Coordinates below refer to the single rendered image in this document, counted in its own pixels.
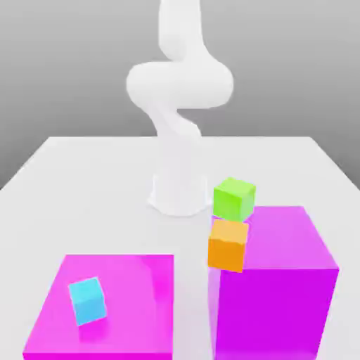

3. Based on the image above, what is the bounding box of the small green cube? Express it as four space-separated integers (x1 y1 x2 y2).
212 176 257 223

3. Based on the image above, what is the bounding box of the small orange cube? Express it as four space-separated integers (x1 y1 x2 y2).
207 218 250 274

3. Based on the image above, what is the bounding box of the small cyan cube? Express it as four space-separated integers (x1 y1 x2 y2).
67 276 108 327

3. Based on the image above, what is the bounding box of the large magenta box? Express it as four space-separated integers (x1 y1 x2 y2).
22 254 175 360

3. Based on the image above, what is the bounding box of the large purple box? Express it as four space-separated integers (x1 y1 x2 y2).
208 205 340 360

